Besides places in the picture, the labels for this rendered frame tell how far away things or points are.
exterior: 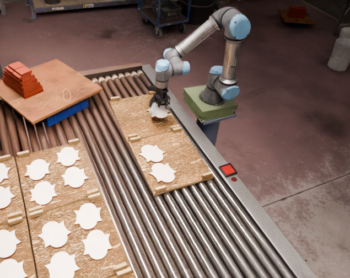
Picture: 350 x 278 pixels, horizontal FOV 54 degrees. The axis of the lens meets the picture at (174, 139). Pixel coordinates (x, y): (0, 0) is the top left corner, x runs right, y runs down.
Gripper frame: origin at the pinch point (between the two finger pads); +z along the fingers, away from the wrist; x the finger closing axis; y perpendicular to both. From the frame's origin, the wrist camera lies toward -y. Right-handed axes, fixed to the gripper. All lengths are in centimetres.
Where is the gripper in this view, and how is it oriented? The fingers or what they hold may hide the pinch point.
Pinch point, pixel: (158, 111)
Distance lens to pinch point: 211.1
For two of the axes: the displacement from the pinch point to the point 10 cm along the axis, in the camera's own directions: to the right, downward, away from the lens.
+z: -0.7, 7.4, 6.7
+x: 8.7, -2.8, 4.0
